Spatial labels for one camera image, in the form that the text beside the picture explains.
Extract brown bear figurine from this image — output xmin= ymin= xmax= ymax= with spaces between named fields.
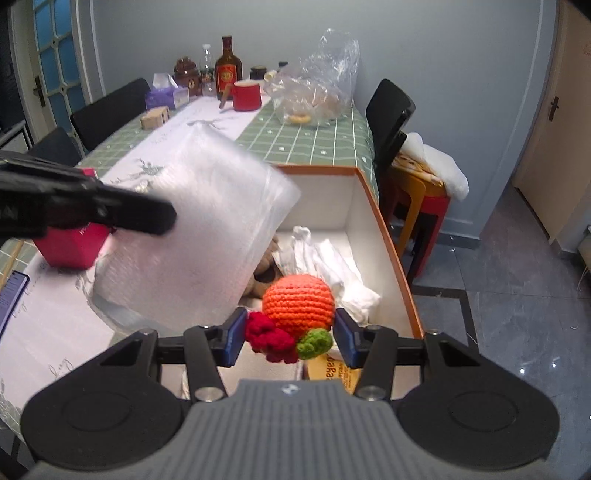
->
xmin=174 ymin=56 xmax=203 ymax=97

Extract brown plush toy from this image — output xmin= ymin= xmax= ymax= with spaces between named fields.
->
xmin=244 ymin=234 xmax=283 ymax=297

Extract brown liquor bottle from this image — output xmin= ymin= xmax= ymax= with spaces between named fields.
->
xmin=214 ymin=36 xmax=243 ymax=98

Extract purple tissue box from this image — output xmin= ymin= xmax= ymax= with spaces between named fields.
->
xmin=144 ymin=72 xmax=190 ymax=110

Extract wooden chopsticks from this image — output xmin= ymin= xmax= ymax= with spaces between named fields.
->
xmin=0 ymin=240 xmax=25 ymax=289

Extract clear bubble wrap bag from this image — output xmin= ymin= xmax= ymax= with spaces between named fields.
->
xmin=91 ymin=121 xmax=303 ymax=334

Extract orange crochet toy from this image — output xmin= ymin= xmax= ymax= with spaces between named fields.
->
xmin=245 ymin=274 xmax=336 ymax=363

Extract yellow snack packet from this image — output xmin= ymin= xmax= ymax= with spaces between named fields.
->
xmin=304 ymin=353 xmax=366 ymax=394

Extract white printed table runner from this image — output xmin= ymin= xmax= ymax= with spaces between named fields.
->
xmin=0 ymin=95 xmax=273 ymax=445

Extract white towel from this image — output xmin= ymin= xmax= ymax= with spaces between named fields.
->
xmin=399 ymin=132 xmax=470 ymax=200

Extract beige door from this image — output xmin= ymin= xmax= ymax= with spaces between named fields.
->
xmin=512 ymin=0 xmax=591 ymax=246

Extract red orange stool stack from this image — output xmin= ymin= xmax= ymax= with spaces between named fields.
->
xmin=387 ymin=157 xmax=451 ymax=278

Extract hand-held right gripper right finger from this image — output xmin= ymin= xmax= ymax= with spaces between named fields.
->
xmin=335 ymin=307 xmax=513 ymax=400

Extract small wooden box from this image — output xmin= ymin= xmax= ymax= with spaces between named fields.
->
xmin=140 ymin=106 xmax=171 ymax=130

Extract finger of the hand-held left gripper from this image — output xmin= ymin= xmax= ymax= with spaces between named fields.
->
xmin=90 ymin=180 xmax=178 ymax=237

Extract clear plastic bag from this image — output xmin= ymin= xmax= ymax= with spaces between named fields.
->
xmin=263 ymin=28 xmax=360 ymax=128

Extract magenta box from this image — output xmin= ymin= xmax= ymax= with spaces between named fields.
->
xmin=32 ymin=167 xmax=114 ymax=271

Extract red mug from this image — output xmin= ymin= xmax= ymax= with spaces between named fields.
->
xmin=220 ymin=80 xmax=262 ymax=112

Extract blue glass door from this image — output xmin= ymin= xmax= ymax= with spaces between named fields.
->
xmin=0 ymin=0 xmax=99 ymax=154

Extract orange cardboard box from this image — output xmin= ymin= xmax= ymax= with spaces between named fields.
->
xmin=182 ymin=165 xmax=426 ymax=398

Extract smartphone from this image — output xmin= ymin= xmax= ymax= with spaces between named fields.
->
xmin=0 ymin=271 xmax=31 ymax=339

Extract tan bag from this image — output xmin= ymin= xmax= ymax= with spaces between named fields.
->
xmin=392 ymin=154 xmax=445 ymax=186

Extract clear water bottle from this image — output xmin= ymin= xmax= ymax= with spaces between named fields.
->
xmin=199 ymin=44 xmax=217 ymax=97

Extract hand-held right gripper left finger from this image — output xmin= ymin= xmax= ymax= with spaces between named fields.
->
xmin=55 ymin=307 xmax=250 ymax=401

